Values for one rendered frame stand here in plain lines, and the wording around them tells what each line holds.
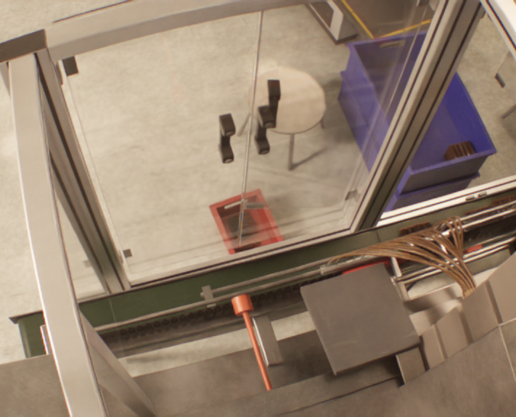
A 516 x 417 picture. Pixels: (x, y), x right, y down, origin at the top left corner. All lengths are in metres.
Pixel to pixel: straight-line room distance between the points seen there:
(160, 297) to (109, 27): 1.06
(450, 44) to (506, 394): 0.67
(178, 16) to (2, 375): 0.84
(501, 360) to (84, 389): 0.53
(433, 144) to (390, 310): 1.43
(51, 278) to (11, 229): 2.04
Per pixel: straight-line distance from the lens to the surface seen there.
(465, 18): 1.22
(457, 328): 1.20
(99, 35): 0.95
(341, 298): 1.40
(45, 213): 0.81
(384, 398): 1.38
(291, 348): 1.72
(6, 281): 2.75
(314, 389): 1.38
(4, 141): 3.02
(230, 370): 1.70
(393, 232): 2.00
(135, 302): 1.86
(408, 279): 1.54
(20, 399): 1.42
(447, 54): 1.31
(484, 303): 1.07
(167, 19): 0.95
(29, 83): 0.91
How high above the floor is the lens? 2.51
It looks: 68 degrees down
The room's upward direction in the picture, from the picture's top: 7 degrees clockwise
